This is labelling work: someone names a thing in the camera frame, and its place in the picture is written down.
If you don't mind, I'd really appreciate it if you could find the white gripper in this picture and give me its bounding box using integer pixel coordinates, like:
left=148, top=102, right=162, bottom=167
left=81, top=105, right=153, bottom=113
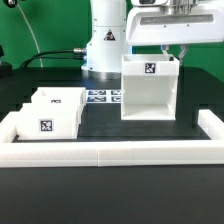
left=126, top=0, right=224, bottom=62

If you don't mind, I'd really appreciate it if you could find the white drawer cabinet box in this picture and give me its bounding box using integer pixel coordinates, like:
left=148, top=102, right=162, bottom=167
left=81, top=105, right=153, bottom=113
left=121, top=54, right=180, bottom=120

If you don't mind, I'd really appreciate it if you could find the white front drawer tray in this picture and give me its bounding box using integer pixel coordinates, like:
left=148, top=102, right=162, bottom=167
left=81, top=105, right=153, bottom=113
left=16, top=103, right=81, bottom=140

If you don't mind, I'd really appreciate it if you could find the white drawer tray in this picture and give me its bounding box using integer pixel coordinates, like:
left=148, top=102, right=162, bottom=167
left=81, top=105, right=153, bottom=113
left=16, top=103, right=81, bottom=140
left=31, top=87, right=86, bottom=105

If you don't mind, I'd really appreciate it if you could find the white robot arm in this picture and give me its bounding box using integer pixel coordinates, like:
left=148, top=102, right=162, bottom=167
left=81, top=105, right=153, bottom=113
left=82, top=0, right=224, bottom=79

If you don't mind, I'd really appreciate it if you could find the white rear drawer tray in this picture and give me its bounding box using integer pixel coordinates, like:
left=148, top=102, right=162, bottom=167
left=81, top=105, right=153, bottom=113
left=31, top=87, right=86, bottom=105

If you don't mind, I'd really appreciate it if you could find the printed marker sheet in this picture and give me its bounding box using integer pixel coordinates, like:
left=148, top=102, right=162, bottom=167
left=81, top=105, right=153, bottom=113
left=86, top=89, right=121, bottom=103

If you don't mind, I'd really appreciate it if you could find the black device at left edge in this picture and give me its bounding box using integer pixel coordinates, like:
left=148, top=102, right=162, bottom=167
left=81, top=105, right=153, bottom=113
left=0, top=45, right=13, bottom=78

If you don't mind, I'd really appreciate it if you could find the black cable with connector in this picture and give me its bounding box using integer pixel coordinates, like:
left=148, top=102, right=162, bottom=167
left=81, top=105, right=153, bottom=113
left=19, top=47, right=88, bottom=69

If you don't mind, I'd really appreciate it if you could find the white U-shaped border frame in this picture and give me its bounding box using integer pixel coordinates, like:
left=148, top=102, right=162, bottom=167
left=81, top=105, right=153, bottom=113
left=0, top=109, right=224, bottom=168

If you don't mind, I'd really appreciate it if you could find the white thin cable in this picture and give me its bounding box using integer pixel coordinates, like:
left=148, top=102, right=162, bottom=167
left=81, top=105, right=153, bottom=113
left=15, top=2, right=45, bottom=68

